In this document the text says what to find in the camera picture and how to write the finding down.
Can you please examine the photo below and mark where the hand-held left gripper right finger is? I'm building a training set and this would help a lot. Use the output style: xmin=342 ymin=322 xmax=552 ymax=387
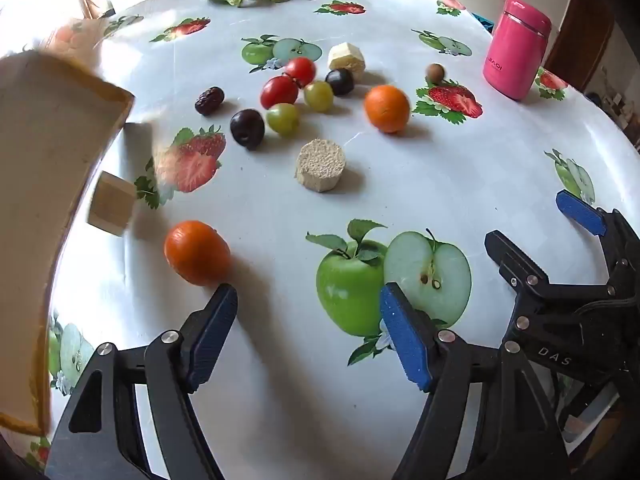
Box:
xmin=379 ymin=282 xmax=571 ymax=480

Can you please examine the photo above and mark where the dried red date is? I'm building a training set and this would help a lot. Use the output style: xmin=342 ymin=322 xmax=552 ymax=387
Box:
xmin=194 ymin=86 xmax=225 ymax=117

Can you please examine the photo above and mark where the green grape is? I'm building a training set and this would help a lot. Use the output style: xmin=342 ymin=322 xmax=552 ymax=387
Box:
xmin=303 ymin=80 xmax=334 ymax=113
xmin=265 ymin=103 xmax=300 ymax=136

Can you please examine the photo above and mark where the dark purple grape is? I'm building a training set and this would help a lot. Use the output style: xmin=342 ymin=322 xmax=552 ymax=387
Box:
xmin=325 ymin=68 xmax=355 ymax=97
xmin=230 ymin=108 xmax=266 ymax=151

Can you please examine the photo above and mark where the brown wooden board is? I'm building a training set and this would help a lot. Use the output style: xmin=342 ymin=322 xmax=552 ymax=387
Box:
xmin=542 ymin=0 xmax=617 ymax=93

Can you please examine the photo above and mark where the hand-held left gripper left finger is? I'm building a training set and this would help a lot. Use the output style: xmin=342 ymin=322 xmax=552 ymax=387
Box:
xmin=45 ymin=283 xmax=239 ymax=480

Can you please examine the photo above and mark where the round porous beige slice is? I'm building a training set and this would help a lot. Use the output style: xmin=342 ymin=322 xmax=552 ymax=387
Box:
xmin=295 ymin=138 xmax=347 ymax=193

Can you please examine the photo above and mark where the small red cherry tomato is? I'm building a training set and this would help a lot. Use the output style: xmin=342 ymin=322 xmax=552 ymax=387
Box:
xmin=285 ymin=57 xmax=317 ymax=88

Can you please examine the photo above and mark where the orange mandarin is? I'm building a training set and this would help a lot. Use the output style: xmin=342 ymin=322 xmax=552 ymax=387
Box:
xmin=363 ymin=84 xmax=411 ymax=134
xmin=164 ymin=220 xmax=232 ymax=287

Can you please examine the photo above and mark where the pale ribbed chunk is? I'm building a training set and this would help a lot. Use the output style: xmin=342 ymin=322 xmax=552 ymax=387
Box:
xmin=327 ymin=43 xmax=366 ymax=82

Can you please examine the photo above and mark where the pale beige chunk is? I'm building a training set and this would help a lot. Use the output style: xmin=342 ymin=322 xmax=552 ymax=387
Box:
xmin=87 ymin=171 xmax=138 ymax=237

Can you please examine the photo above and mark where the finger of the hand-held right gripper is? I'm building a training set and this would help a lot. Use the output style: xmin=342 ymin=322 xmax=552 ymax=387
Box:
xmin=484 ymin=230 xmax=553 ymax=296
xmin=556 ymin=189 xmax=640 ymax=286

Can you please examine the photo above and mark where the cardboard box with yellow tape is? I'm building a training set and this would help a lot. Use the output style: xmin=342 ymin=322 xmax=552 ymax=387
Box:
xmin=0 ymin=50 xmax=137 ymax=436

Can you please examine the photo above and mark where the fruit print tablecloth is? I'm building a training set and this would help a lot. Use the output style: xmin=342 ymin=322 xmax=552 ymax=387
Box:
xmin=30 ymin=0 xmax=640 ymax=480

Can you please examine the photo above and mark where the pink thermos bottle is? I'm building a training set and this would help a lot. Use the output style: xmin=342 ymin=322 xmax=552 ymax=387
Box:
xmin=482 ymin=0 xmax=552 ymax=101

